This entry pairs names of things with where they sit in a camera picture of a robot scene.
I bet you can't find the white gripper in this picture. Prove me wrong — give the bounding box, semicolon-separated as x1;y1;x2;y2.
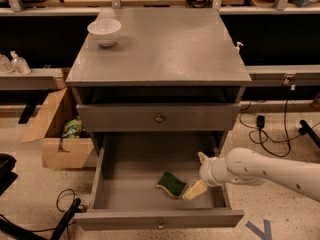
182;152;230;200

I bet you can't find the green yellow sponge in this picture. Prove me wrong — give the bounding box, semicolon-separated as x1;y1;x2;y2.
156;172;187;199

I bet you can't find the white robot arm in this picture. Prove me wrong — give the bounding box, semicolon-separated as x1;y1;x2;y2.
182;148;320;201

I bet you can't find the open grey middle drawer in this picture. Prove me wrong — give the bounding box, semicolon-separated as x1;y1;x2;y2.
75;133;244;231

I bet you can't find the grey drawer cabinet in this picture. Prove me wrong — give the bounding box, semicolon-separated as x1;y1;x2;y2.
67;8;251;151

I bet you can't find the closed grey top drawer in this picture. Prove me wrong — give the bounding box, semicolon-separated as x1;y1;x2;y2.
77;104;240;132

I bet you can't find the black power adapter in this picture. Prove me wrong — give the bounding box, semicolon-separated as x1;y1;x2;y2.
256;115;265;130

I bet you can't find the blue tape floor marker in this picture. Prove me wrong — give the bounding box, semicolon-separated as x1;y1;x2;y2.
245;219;272;240

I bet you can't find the black stand foot right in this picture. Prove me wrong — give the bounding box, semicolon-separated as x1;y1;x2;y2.
299;120;320;148

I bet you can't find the white pump dispenser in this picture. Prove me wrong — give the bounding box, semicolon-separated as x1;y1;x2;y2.
235;41;244;53

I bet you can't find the grey bench right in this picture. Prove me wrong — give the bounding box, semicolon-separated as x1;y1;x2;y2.
247;64;320;87

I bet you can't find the grey bench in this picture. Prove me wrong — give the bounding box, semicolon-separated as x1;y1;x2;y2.
0;68;66;91
247;64;320;87

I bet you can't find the green snack bag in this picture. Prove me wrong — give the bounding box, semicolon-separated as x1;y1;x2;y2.
61;116;83;139

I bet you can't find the open cardboard box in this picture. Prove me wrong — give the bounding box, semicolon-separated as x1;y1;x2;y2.
21;88;97;169

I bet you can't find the black stand base left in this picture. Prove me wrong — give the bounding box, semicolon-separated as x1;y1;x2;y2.
0;198;81;240

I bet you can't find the white ceramic bowl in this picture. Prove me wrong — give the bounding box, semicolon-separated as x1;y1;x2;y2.
87;19;121;47

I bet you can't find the grey bench left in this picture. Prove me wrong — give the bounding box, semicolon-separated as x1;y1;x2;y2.
0;68;66;91

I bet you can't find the clear sanitizer bottle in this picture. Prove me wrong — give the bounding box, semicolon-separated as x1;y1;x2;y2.
10;51;31;75

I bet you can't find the clear plastic bottle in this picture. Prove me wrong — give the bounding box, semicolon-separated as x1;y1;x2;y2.
0;54;14;73

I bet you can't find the black floor cable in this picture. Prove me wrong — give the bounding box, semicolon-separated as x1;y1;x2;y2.
238;83;320;159

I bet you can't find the black cable left floor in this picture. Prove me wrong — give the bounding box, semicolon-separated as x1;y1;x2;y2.
0;188;88;240

